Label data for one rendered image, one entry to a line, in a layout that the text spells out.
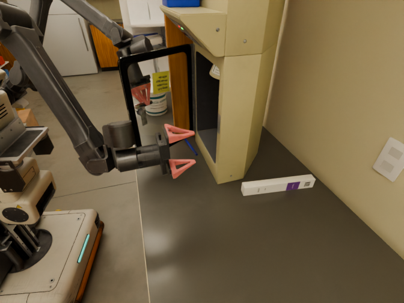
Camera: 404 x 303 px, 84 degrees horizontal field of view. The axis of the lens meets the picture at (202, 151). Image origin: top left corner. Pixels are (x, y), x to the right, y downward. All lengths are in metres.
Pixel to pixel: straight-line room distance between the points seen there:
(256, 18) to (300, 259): 0.66
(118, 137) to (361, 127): 0.74
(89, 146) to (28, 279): 1.18
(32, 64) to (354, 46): 0.89
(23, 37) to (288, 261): 0.86
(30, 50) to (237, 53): 0.49
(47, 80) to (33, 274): 1.25
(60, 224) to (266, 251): 1.43
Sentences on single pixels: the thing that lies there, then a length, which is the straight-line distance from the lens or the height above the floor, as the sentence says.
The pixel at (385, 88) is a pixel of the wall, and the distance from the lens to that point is 0.83.
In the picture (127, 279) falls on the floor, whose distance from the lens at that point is 1.78.
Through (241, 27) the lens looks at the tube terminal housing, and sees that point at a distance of 0.65.
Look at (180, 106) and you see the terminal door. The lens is 0.96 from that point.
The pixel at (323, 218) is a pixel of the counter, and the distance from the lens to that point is 0.87.
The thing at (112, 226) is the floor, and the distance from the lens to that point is 2.04.
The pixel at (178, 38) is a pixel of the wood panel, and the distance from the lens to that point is 0.99.
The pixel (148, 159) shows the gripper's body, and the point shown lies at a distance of 0.58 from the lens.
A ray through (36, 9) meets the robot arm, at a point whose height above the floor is 1.49.
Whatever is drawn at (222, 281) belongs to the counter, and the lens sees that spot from 0.68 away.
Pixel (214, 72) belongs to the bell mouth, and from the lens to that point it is 0.78.
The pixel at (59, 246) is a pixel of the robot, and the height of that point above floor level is 0.28.
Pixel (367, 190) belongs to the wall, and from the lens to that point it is 0.93.
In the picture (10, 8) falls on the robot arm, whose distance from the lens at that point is 0.72.
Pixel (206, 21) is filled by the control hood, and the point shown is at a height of 1.49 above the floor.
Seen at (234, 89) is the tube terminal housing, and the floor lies 1.32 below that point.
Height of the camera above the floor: 1.56
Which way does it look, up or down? 36 degrees down
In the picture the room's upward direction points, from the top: straight up
